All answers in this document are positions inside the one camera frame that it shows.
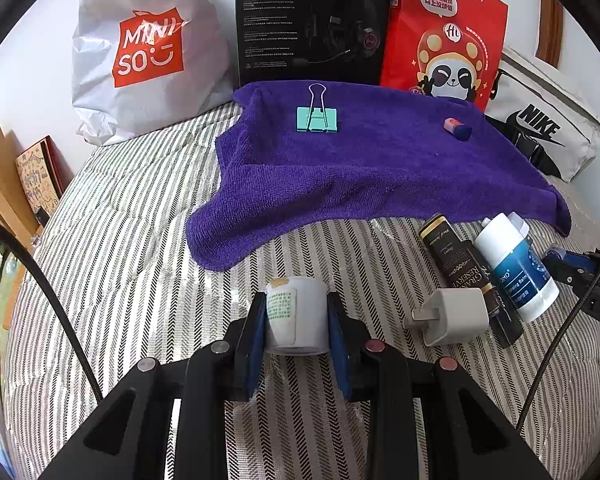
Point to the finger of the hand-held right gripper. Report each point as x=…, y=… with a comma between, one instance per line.
x=575, y=261

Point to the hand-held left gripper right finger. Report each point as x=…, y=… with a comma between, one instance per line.
x=337, y=340

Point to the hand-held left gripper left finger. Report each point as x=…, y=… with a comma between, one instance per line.
x=257, y=340

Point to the small white bottle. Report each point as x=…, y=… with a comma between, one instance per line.
x=305, y=315

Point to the white charger plug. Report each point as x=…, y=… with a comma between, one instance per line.
x=455, y=315

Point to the white balm stick blue label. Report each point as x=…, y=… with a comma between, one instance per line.
x=520, y=275

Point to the black cosmetic tube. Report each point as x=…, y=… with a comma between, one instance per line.
x=465, y=270

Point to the striped bedsheet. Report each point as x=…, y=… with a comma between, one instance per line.
x=130, y=260

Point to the white waist bag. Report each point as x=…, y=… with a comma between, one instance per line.
x=555, y=100

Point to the purple towel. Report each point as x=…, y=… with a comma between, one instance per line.
x=355, y=175

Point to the pink and blue eraser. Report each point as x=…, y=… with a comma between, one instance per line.
x=457, y=129

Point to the teal binder clip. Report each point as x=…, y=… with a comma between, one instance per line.
x=317, y=119

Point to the red book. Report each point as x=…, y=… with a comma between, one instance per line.
x=60, y=160

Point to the illustrated notebook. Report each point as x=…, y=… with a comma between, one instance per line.
x=37, y=180

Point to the red panda paper bag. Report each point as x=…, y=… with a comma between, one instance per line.
x=430, y=10

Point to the white plastic shopping bag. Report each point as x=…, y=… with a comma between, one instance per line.
x=145, y=50

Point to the black headset box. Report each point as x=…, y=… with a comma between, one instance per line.
x=290, y=20

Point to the brown wooden frame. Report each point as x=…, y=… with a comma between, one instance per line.
x=551, y=25

